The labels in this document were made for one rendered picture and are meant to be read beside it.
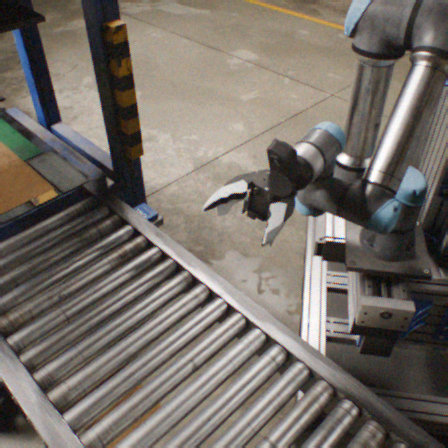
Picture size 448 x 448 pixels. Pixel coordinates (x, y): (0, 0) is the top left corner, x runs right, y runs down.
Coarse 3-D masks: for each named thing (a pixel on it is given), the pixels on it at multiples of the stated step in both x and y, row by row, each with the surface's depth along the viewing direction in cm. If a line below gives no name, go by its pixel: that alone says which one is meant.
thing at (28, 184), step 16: (0, 144) 170; (0, 160) 162; (16, 160) 162; (0, 176) 155; (16, 176) 155; (32, 176) 155; (0, 192) 149; (16, 192) 149; (32, 192) 149; (0, 208) 142
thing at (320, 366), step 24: (96, 192) 149; (120, 216) 140; (168, 240) 132; (192, 264) 125; (216, 288) 119; (240, 312) 113; (264, 312) 113; (240, 336) 119; (288, 336) 108; (288, 360) 107; (312, 360) 103; (312, 384) 104; (336, 384) 98; (360, 384) 98; (360, 408) 95; (384, 408) 94; (408, 432) 91
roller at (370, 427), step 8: (368, 424) 93; (376, 424) 92; (360, 432) 92; (368, 432) 91; (376, 432) 91; (384, 432) 91; (352, 440) 91; (360, 440) 90; (368, 440) 89; (376, 440) 90; (384, 440) 91
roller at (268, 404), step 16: (288, 368) 103; (304, 368) 102; (272, 384) 100; (288, 384) 99; (304, 384) 101; (256, 400) 97; (272, 400) 96; (288, 400) 98; (240, 416) 94; (256, 416) 93; (272, 416) 95; (224, 432) 92; (240, 432) 91; (256, 432) 93
